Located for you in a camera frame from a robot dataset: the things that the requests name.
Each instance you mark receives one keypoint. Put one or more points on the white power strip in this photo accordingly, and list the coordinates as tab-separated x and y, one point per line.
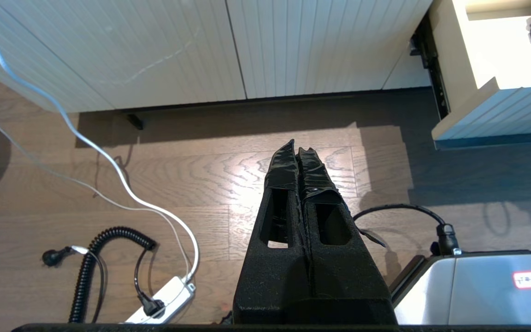
172	290

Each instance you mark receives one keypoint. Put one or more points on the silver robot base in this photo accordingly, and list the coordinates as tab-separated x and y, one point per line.
486	290

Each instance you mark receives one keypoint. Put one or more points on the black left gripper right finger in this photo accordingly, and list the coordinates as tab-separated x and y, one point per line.
344	276

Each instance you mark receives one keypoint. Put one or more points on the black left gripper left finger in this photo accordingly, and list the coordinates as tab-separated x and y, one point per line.
270	276

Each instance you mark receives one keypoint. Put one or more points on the cream TV cabinet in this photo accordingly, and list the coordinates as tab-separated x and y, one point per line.
155	46

